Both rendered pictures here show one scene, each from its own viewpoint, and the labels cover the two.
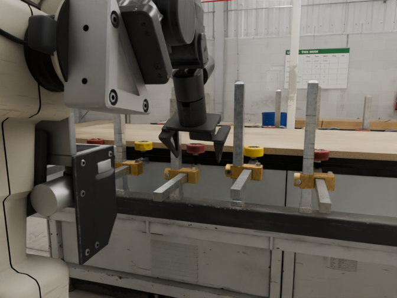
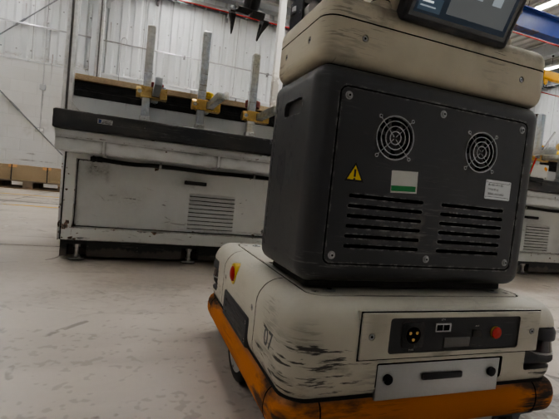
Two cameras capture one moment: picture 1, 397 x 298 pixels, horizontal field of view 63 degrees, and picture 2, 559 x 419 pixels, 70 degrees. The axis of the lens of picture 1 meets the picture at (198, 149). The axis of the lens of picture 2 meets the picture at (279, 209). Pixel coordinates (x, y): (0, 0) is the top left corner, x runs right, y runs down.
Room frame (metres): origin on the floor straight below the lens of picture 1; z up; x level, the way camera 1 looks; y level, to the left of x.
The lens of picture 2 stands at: (-0.46, 1.15, 0.46)
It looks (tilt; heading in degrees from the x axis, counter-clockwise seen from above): 3 degrees down; 323
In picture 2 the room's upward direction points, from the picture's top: 6 degrees clockwise
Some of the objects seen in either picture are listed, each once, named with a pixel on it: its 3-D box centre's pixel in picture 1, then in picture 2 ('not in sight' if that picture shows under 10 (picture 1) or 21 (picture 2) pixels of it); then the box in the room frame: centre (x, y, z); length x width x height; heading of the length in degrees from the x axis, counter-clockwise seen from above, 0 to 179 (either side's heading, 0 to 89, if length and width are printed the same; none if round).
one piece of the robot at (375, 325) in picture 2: not in sight; (455, 332); (-0.09, 0.44, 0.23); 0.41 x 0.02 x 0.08; 73
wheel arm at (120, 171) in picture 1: (121, 171); (211, 105); (1.27, 0.31, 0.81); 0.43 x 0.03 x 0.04; 163
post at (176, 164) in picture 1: (176, 157); (252, 102); (1.27, 0.09, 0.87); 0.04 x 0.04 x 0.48; 73
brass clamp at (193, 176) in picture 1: (181, 175); (254, 117); (1.26, 0.07, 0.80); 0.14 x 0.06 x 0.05; 73
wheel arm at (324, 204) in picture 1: (319, 186); not in sight; (1.05, -0.41, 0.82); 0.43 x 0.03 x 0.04; 163
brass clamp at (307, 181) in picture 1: (313, 180); not in sight; (1.12, -0.41, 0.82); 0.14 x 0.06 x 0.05; 73
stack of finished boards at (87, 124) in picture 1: (87, 128); not in sight; (8.10, 2.80, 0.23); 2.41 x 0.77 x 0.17; 165
